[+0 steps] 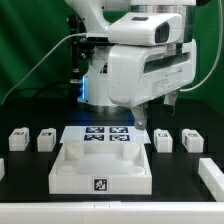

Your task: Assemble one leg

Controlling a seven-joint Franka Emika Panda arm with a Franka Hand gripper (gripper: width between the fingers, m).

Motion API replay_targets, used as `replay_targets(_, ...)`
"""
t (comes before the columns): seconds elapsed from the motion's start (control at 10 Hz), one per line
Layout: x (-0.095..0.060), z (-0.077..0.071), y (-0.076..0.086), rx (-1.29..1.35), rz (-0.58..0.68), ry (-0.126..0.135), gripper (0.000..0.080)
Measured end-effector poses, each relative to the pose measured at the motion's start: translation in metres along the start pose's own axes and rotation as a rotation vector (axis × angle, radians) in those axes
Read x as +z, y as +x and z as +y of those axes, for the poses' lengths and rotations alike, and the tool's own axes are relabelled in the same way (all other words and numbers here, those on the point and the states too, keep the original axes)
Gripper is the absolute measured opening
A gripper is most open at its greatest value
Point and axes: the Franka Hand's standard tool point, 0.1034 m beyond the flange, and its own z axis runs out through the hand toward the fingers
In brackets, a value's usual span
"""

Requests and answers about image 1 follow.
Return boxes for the white right fence piece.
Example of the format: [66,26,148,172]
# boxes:
[198,158,224,202]

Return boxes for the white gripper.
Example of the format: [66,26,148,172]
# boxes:
[108,40,196,130]

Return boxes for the white fence piece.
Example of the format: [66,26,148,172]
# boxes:
[198,158,224,202]
[0,158,5,181]

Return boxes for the black camera stand pole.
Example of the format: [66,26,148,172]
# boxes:
[67,15,84,101]

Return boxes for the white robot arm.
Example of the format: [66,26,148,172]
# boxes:
[65,0,197,130]

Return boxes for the white cable at right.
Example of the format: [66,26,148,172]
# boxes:
[180,0,224,93]

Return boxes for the black cable on table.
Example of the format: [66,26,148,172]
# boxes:
[3,80,83,103]

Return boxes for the black camera on stand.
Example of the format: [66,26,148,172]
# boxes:
[86,32,111,46]

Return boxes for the white camera cable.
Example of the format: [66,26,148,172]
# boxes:
[1,32,88,105]

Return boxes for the white square table top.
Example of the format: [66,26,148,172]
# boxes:
[49,141,152,195]

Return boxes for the white front fence rail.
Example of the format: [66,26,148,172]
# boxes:
[0,202,224,224]

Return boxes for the white left fence piece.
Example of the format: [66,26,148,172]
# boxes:
[0,158,5,181]

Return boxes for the white sheet with tags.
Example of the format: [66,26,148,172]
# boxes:
[60,126,151,144]

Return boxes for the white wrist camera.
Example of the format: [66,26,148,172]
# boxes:
[108,13,182,46]

